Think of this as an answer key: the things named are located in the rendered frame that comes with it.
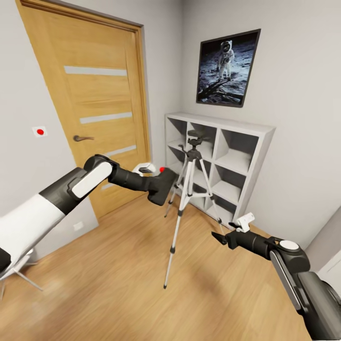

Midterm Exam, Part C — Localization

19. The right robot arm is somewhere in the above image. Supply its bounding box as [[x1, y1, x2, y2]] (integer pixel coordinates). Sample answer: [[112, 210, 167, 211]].
[[211, 213, 341, 341]]

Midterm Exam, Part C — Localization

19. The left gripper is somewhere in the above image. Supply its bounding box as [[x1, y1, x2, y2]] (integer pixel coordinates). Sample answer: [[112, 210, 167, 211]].
[[121, 170, 159, 192]]

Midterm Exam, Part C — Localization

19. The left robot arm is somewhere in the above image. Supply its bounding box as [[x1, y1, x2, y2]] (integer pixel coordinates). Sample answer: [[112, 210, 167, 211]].
[[0, 154, 159, 278]]

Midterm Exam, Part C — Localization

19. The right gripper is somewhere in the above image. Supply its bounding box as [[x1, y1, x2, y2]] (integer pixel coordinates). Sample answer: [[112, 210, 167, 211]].
[[211, 222, 259, 253]]

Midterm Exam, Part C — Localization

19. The digital camera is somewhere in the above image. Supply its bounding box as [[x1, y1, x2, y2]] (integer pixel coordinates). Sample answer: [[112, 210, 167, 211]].
[[148, 167, 177, 206]]

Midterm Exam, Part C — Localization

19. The camera tripod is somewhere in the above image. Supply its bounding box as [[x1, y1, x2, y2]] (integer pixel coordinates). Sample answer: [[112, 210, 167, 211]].
[[164, 130, 223, 289]]

